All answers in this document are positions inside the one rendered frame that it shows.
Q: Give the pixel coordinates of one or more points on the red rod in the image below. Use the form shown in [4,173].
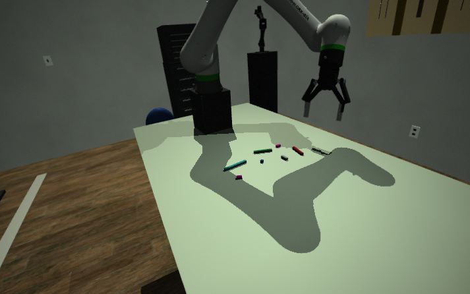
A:
[297,150]

